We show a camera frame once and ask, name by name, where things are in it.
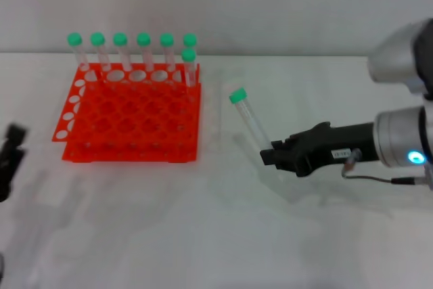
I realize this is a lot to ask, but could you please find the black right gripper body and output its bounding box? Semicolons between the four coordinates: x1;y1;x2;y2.
275;121;379;178

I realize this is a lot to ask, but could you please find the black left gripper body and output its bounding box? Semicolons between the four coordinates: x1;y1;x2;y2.
0;145;26;202

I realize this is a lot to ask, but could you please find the green-capped clear test tube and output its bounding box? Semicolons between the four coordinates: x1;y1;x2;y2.
89;32;112;72
229;87;273;152
183;32;198;66
66;32;90;72
112;32;133;72
181;48;198;89
159;32;177;73
136;32;155;72

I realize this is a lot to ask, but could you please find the orange test tube rack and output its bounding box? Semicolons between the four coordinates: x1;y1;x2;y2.
50;62;203;165

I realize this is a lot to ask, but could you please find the grey right wrist cable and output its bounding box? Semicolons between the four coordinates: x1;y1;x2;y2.
341;149;433;187

